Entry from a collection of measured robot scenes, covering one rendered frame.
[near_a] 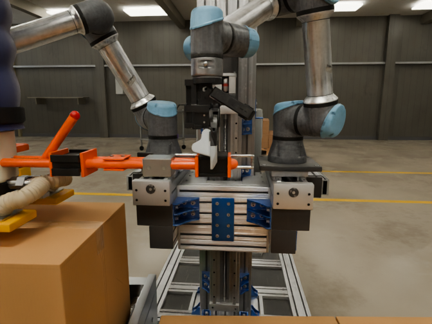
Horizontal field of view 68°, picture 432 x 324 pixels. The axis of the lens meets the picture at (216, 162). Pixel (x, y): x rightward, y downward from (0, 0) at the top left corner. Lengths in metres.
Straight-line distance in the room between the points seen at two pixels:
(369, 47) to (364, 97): 1.58
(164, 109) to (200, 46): 0.53
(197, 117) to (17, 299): 0.54
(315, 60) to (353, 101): 10.74
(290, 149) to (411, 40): 11.50
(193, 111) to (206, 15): 0.21
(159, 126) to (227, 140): 0.30
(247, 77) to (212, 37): 0.67
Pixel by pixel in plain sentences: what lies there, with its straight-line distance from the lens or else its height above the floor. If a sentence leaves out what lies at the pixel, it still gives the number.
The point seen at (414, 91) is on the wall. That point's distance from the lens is 12.58.
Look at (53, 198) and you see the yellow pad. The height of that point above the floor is 1.01.
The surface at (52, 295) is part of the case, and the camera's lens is 0.78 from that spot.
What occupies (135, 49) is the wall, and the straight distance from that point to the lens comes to 12.00.
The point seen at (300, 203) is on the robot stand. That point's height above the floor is 0.93.
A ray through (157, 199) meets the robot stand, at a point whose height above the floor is 0.93.
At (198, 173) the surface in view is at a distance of 0.75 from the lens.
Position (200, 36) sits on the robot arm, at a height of 1.41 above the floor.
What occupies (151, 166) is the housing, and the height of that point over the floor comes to 1.12.
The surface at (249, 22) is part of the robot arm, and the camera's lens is 1.04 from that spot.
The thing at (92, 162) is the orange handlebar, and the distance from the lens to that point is 0.82.
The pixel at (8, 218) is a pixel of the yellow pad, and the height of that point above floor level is 1.01.
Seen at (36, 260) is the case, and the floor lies 0.95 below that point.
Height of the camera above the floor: 1.27
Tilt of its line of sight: 11 degrees down
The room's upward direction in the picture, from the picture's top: straight up
